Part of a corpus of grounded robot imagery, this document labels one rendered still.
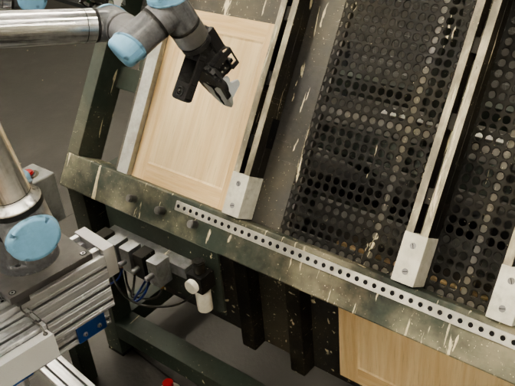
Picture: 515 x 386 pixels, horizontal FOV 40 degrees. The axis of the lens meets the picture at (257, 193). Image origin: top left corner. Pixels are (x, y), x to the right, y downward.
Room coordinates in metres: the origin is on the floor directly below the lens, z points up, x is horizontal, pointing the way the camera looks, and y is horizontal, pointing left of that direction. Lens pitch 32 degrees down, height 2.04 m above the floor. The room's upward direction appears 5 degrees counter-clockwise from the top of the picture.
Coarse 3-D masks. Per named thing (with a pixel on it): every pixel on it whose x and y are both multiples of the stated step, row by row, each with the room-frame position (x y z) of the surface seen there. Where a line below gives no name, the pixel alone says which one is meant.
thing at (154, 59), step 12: (168, 36) 2.22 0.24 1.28; (156, 48) 2.20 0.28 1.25; (156, 60) 2.18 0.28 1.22; (144, 72) 2.19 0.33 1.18; (156, 72) 2.17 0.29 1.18; (144, 84) 2.16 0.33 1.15; (144, 96) 2.14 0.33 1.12; (144, 108) 2.11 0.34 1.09; (132, 120) 2.12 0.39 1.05; (144, 120) 2.11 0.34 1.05; (132, 132) 2.09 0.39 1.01; (132, 144) 2.07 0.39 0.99; (120, 156) 2.07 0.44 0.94; (132, 156) 2.05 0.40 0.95; (120, 168) 2.05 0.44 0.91; (132, 168) 2.04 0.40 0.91
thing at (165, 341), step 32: (96, 224) 2.14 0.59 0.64; (224, 288) 2.05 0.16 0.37; (256, 288) 1.91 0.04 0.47; (288, 288) 1.76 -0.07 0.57; (128, 320) 2.14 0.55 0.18; (256, 320) 1.90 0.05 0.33; (288, 320) 1.77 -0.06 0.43; (320, 320) 1.76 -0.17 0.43; (160, 352) 1.96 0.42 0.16; (192, 352) 1.92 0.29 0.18; (288, 352) 1.86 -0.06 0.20; (320, 352) 1.76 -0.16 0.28; (224, 384) 1.75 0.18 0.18; (256, 384) 1.74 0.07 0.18; (352, 384) 1.68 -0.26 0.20
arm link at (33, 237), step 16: (0, 128) 1.28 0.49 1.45; (0, 144) 1.26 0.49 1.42; (0, 160) 1.25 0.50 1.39; (16, 160) 1.29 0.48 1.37; (0, 176) 1.25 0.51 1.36; (16, 176) 1.27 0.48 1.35; (0, 192) 1.25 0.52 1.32; (16, 192) 1.26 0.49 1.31; (32, 192) 1.29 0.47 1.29; (0, 208) 1.25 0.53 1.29; (16, 208) 1.24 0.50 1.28; (32, 208) 1.26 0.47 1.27; (48, 208) 1.31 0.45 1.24; (0, 224) 1.24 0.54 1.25; (16, 224) 1.23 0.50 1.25; (32, 224) 1.23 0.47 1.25; (48, 224) 1.25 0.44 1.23; (16, 240) 1.22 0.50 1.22; (32, 240) 1.23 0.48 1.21; (48, 240) 1.25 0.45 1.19; (16, 256) 1.22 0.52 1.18; (32, 256) 1.24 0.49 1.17
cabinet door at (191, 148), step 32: (224, 32) 2.10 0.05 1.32; (256, 32) 2.02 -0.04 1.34; (256, 64) 1.97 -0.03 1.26; (160, 96) 2.12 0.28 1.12; (160, 128) 2.06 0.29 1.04; (192, 128) 1.99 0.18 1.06; (224, 128) 1.92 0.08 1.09; (160, 160) 2.00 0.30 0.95; (192, 160) 1.93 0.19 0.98; (224, 160) 1.86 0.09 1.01; (192, 192) 1.86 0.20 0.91; (224, 192) 1.80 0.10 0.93
